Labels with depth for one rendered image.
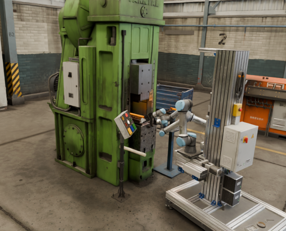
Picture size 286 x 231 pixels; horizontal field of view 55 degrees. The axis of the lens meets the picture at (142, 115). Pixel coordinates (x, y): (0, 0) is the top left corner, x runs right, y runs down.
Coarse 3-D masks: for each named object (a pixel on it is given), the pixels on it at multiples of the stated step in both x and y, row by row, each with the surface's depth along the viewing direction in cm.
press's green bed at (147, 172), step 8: (152, 152) 422; (128, 160) 416; (136, 160) 405; (144, 160) 410; (152, 160) 428; (128, 168) 419; (136, 168) 408; (144, 168) 422; (152, 168) 433; (128, 176) 423; (136, 176) 412; (144, 176) 418
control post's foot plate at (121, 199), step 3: (117, 192) 384; (120, 192) 373; (123, 192) 373; (114, 195) 377; (117, 195) 377; (120, 195) 375; (123, 195) 373; (126, 195) 378; (129, 195) 377; (114, 198) 371; (117, 198) 370; (120, 198) 370; (123, 198) 370; (126, 198) 371; (120, 201) 364; (123, 201) 366
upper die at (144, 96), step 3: (132, 93) 387; (144, 93) 385; (147, 93) 391; (132, 96) 388; (135, 96) 385; (138, 96) 382; (141, 96) 381; (144, 96) 386; (147, 96) 392; (135, 99) 386; (138, 99) 383; (141, 99) 383; (144, 99) 388
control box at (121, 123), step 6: (120, 114) 347; (126, 114) 349; (114, 120) 329; (120, 120) 328; (126, 120) 342; (132, 120) 359; (120, 126) 330; (126, 126) 333; (126, 132) 330; (132, 132) 342
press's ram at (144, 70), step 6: (132, 66) 371; (138, 66) 365; (144, 66) 373; (150, 66) 383; (132, 72) 373; (138, 72) 367; (144, 72) 375; (150, 72) 386; (132, 78) 375; (138, 78) 369; (144, 78) 378; (150, 78) 389; (132, 84) 377; (138, 84) 371; (144, 84) 381; (150, 84) 392; (132, 90) 380; (138, 90) 373; (144, 90) 383; (150, 90) 395
